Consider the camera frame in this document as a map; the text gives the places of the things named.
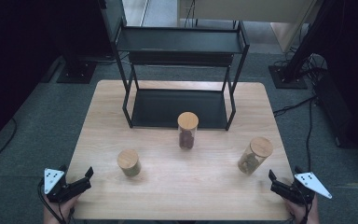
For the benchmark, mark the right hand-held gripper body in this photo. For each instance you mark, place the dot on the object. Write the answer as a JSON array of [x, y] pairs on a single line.
[[306, 186]]

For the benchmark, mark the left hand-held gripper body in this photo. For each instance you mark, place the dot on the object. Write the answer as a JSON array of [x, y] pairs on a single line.
[[56, 186]]

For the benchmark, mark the glass jar of beige pieces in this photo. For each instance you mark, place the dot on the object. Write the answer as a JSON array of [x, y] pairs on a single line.
[[254, 155]]

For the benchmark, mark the glass jar of green beans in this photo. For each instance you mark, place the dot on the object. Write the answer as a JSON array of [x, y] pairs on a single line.
[[129, 163]]

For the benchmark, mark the glass jar of red dates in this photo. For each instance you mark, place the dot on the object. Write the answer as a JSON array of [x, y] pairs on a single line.
[[187, 133]]

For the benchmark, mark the black metal shelf rack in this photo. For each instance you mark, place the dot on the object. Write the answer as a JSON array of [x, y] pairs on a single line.
[[174, 40]]

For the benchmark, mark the person's left hand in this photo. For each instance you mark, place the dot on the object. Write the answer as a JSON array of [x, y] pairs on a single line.
[[60, 211]]

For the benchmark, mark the person's right hand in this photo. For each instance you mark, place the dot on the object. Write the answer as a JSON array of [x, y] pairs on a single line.
[[301, 213]]

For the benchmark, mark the black box on floor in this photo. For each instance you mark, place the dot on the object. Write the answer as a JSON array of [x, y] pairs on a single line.
[[332, 109]]

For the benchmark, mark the black stand with square base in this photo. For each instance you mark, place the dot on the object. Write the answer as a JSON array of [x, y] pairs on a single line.
[[76, 73], [287, 77]]

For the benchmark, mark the beige cabinet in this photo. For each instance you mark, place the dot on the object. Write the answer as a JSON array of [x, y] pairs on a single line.
[[245, 9]]

